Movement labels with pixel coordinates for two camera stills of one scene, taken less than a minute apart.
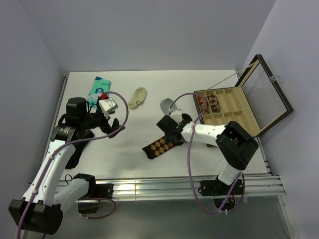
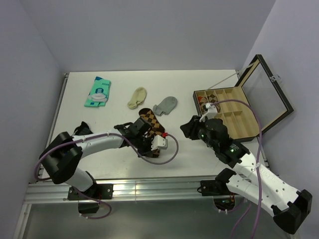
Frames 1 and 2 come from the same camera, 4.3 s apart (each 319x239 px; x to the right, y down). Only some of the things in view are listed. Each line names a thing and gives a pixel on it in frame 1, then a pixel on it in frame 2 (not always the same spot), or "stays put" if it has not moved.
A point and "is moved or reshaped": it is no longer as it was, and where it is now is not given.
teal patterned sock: (100, 85) stays put
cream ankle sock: (138, 97) stays put
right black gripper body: (168, 138) to (197, 130)
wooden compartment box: (256, 103) stays put
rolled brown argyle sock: (214, 103) stays put
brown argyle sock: (158, 147) is moved or reshaped
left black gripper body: (95, 119) to (143, 145)
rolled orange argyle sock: (202, 105) stays put
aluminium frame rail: (262, 185) stays put
